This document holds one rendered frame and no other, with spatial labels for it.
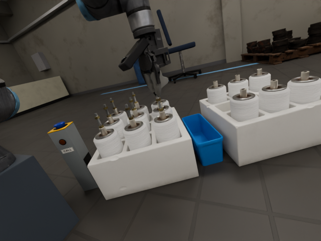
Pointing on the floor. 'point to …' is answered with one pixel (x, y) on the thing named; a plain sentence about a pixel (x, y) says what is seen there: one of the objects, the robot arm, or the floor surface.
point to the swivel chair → (177, 50)
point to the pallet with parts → (284, 47)
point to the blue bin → (204, 139)
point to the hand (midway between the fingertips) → (155, 94)
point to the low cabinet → (39, 94)
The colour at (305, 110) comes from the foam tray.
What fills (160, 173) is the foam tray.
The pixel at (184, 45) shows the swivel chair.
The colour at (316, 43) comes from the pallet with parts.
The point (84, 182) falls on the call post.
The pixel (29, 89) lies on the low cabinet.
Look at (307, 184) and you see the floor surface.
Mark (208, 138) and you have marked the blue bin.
